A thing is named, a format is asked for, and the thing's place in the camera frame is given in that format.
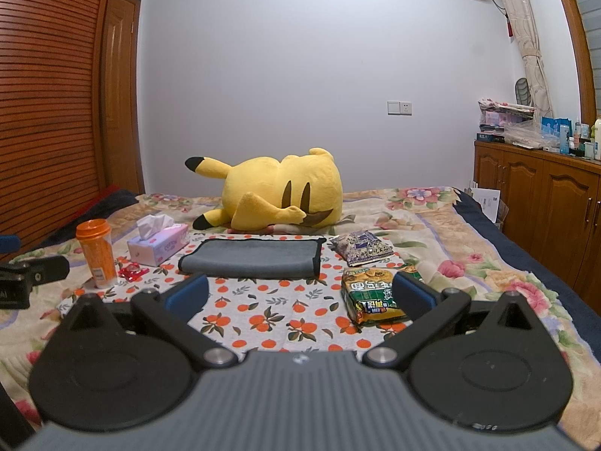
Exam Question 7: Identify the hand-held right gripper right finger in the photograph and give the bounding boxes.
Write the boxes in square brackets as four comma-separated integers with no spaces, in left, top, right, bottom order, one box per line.
[362,270,553,370]

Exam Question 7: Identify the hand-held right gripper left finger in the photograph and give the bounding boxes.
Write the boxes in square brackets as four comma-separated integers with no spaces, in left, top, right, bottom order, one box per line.
[49,272,239,370]

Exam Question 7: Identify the purple and grey towel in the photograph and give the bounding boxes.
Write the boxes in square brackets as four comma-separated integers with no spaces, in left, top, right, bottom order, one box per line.
[178,238,326,279]

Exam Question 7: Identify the green instant noodle packet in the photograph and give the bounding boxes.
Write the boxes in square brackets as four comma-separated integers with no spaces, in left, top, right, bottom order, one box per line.
[341,265,421,326]

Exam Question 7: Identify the orange plastic bottle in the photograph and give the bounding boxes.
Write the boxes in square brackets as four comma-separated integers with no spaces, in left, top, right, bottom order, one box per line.
[76,219,118,289]

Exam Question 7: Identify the pink tissue box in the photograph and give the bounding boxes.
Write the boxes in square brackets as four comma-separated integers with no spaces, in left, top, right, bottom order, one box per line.
[127,214,190,267]

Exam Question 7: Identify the red candy wrapper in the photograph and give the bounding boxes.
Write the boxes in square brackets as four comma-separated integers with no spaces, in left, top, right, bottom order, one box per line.
[117,263,150,283]

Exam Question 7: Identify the purple and white snack packet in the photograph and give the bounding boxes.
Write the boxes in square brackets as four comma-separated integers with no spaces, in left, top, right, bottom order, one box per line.
[329,229,394,267]

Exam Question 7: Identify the orange fruit print cloth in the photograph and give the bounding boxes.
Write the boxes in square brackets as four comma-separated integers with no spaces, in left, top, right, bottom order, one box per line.
[56,232,423,353]

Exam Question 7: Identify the dark red-trimmed blanket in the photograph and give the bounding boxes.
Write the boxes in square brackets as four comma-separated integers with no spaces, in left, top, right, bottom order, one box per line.
[42,184,139,245]

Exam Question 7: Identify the white paper box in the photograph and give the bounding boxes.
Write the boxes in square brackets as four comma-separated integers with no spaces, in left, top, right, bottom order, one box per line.
[470,182,502,224]

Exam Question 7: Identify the navy blue blanket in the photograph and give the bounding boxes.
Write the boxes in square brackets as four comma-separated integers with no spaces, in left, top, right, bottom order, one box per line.
[455,188,601,325]

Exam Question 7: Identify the yellow plush toy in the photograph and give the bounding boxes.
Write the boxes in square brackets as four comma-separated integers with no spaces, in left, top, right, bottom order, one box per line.
[184,147,343,232]

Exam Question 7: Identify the wooden louvred wardrobe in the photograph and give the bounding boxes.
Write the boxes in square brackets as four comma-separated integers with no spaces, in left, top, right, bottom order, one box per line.
[0,0,118,254]

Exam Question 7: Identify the wooden cabinet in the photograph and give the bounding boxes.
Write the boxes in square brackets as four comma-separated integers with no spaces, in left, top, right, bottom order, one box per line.
[473,140,601,306]

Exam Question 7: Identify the wooden door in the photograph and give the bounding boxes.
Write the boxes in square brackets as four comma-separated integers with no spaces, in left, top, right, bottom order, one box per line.
[96,0,144,195]

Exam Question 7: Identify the clear plastic bag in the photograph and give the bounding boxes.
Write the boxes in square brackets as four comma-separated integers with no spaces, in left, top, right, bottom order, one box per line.
[503,120,548,148]

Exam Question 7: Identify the blue and white boxes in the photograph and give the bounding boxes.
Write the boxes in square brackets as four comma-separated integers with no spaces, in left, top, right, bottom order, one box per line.
[541,117,574,155]

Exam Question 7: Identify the row of toiletry bottles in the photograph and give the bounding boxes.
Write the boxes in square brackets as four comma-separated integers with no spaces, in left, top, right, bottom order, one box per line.
[573,117,601,160]

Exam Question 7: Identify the dark small fan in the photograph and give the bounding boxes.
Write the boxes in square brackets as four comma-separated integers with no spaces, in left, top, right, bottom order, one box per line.
[514,76,535,105]

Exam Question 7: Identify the beige patterned curtain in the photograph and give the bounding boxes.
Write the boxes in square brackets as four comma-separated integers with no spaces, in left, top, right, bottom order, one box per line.
[486,0,554,114]

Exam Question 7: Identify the wooden window frame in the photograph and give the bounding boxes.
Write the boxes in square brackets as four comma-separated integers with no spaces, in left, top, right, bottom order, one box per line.
[547,0,599,123]

